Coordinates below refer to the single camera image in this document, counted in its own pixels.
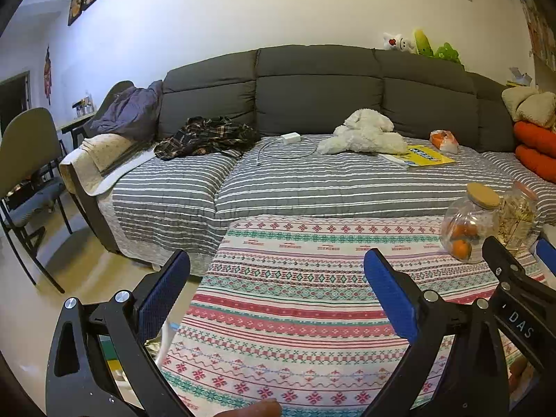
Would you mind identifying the white charger cable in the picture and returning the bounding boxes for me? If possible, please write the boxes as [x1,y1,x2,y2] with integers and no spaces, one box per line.
[254,134,321,167]

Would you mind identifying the side table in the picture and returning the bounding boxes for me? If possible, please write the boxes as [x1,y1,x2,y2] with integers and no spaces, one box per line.
[57,92,96,149]

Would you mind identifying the yellow corn plush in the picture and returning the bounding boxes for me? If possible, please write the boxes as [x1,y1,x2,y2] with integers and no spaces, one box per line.
[414,29,434,58]

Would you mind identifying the beige blanket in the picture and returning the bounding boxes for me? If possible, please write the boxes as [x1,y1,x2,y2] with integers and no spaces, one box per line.
[501,87,556,129]

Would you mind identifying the upper orange cushion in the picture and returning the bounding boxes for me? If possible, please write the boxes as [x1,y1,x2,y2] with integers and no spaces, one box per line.
[514,121,556,158]

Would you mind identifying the green plush toy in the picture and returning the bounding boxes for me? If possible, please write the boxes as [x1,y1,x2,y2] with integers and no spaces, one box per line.
[434,42,461,65]

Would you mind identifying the orange snack packet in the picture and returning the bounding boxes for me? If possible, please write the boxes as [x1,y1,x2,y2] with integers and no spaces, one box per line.
[430,130,459,154]

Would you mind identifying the purple jacket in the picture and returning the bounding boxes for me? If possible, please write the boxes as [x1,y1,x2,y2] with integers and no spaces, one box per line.
[87,80,163,142]

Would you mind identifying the patterned tablecloth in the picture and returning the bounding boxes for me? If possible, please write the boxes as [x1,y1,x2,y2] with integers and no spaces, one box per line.
[154,214,544,417]

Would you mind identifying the cream pillow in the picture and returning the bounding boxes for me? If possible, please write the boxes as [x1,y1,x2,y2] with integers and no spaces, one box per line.
[59,134,155,197]

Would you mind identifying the white charger adapter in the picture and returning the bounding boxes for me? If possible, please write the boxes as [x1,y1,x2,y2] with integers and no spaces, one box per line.
[281,132,302,145]

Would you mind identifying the orange tangerine left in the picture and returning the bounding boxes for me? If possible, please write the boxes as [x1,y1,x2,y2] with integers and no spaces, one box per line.
[450,224,467,239]

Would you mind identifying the white rabbit toy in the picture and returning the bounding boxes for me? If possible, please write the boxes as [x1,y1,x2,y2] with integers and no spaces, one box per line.
[383,32,417,54]

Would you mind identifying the orange tangerine front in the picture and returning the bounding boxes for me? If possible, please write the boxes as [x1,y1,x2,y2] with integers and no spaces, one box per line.
[450,239,472,261]

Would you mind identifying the white trash bin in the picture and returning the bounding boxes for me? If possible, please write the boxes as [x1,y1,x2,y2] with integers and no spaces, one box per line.
[144,320,179,367]

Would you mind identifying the dark grey sofa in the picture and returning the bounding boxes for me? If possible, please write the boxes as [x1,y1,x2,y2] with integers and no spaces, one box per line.
[154,45,515,153]

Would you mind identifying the grey striped sofa cover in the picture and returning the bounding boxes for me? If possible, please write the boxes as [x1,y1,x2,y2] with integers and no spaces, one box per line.
[97,134,555,277]

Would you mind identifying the yellow book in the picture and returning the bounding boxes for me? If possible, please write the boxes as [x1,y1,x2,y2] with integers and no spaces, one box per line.
[379,145,455,167]

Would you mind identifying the plastic jar of snacks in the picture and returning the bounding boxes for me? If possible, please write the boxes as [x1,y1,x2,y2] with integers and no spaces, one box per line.
[496,181,538,253]

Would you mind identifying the glass jar with cork lid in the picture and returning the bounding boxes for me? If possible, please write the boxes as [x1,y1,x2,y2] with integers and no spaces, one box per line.
[440,183,500,264]

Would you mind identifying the orange tangerine right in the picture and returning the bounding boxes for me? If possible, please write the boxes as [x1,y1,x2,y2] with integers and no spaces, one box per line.
[464,223,478,237]

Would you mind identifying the bookshelf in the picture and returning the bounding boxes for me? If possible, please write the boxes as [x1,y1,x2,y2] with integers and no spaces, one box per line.
[519,0,555,91]

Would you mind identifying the dark plaid shirt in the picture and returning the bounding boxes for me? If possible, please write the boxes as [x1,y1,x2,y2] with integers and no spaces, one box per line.
[154,117,261,161]

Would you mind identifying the red wall ornament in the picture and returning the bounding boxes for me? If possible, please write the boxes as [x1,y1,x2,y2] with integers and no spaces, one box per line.
[43,47,52,105]

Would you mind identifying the white plush toy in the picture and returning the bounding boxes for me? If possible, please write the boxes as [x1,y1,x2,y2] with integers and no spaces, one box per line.
[317,108,409,154]

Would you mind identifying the lower orange cushion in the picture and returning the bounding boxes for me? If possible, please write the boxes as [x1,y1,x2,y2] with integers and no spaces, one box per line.
[515,145,556,183]

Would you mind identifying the grey chair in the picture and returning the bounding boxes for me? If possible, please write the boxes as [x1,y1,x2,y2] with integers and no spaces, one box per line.
[1,107,73,294]

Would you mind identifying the person hand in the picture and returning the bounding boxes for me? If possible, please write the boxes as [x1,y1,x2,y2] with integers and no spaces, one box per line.
[215,399,282,417]

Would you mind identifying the orange cushion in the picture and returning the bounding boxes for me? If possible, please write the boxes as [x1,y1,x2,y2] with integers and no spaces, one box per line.
[514,121,556,158]
[515,145,556,183]

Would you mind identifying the orange tangerine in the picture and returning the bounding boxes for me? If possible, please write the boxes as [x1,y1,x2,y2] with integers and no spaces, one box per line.
[464,223,478,237]
[450,239,472,261]
[450,224,467,239]

